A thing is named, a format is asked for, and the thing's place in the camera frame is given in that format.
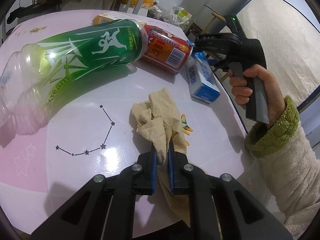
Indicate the white mattress blue trim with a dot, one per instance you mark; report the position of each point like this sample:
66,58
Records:
290,43

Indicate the white fleece sleeve forearm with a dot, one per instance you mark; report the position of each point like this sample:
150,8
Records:
289,167

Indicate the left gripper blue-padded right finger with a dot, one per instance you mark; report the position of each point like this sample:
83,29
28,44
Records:
178,181

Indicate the wooden chair black seat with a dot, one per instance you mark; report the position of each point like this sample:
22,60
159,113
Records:
207,25

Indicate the grey refrigerator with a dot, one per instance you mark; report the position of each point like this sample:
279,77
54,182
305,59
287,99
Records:
222,7

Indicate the red drink can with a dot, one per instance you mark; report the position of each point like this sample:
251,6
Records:
166,50

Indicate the green plastic bottle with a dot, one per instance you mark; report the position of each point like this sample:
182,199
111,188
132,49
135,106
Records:
35,77

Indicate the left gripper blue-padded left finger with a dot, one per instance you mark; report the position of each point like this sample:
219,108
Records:
145,173

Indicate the person's right hand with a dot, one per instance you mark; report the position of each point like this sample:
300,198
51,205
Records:
259,91

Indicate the yellow white small box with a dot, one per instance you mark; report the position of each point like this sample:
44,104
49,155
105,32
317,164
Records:
113,16

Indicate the blue white toothpaste box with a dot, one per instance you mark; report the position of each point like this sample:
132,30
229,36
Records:
202,83

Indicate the cardboard box with trash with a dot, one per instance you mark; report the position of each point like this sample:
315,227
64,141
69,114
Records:
177,16

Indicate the brown paper napkin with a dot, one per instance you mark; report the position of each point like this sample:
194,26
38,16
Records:
158,121

